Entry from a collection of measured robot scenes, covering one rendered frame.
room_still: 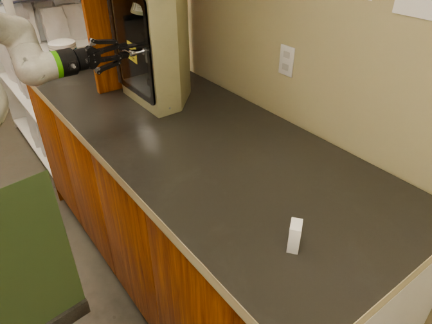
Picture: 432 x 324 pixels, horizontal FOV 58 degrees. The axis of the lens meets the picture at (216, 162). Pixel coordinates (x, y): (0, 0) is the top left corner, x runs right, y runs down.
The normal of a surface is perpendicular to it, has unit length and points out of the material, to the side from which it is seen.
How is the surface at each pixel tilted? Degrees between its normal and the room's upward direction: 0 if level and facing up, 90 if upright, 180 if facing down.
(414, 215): 0
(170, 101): 90
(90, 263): 0
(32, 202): 90
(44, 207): 90
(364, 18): 90
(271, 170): 0
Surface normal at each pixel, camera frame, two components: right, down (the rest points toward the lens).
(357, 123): -0.80, 0.33
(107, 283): 0.00, -0.83
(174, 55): 0.60, 0.44
